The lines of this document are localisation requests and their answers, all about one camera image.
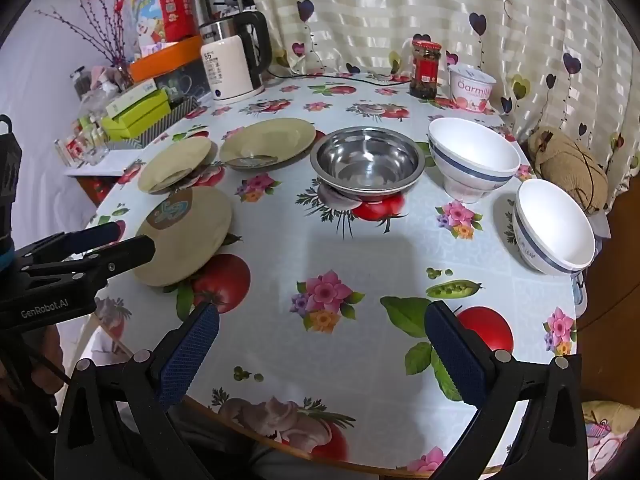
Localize stainless steel bowl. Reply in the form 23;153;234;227
310;126;426;197

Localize small red white box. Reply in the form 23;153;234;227
62;135;91;163

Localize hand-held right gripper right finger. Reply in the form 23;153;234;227
424;301;588;480

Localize orange-lidded storage box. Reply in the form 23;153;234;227
127;35;211;101

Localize printed blanket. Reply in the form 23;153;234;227
580;400;636;471

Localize white yogurt tub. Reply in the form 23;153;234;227
447;64;497;113

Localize tan cloth bag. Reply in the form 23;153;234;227
529;127;610;216

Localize tan plate with green print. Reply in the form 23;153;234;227
134;186;234;288

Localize cream curtain with heart print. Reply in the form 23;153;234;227
240;0;636;211

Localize fruit and flower printed tablecloth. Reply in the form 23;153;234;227
75;72;581;478

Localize white and green flat box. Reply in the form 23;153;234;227
105;79;158;116

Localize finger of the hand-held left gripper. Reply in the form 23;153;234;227
20;234;157;293
14;221;126;267

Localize purple flower branches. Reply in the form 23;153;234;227
35;0;131;68

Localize clear glass mug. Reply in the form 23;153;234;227
55;127;108;166

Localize white electric kettle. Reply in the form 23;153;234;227
199;10;273;106

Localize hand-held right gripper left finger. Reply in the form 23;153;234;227
54;301;221;480

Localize colourful cartoon gift bag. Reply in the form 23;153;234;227
115;0;166;56

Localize deep tan plate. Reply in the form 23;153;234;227
219;118;317;171

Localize red carton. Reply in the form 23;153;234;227
156;0;198;43

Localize lime green box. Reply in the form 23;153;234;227
102;92;173;142

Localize red-lidded sauce jar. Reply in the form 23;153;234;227
409;40;443;100

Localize white bowl with blue stripe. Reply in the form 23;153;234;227
427;117;522;205
512;178;597;277

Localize striped tray box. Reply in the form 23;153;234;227
107;97;211;148

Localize brown wooden cabinet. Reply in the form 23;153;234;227
570;180;640;396

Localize person's left hand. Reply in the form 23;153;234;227
30;325;65;401

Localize small tan plate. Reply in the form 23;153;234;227
137;136;213;195

